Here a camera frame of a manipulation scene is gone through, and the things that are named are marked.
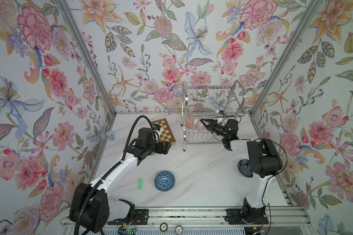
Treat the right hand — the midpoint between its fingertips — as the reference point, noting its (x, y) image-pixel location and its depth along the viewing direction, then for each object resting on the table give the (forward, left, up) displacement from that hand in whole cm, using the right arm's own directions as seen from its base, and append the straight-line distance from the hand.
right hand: (200, 120), depth 91 cm
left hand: (-16, +20, -3) cm, 26 cm away
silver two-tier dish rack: (+33, -17, -13) cm, 39 cm away
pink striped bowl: (-1, +1, -3) cm, 3 cm away
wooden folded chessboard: (0, +23, -16) cm, 28 cm away
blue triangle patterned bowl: (-32, +21, -19) cm, 42 cm away
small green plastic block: (-34, +34, -18) cm, 51 cm away
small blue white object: (-4, +60, -14) cm, 62 cm away
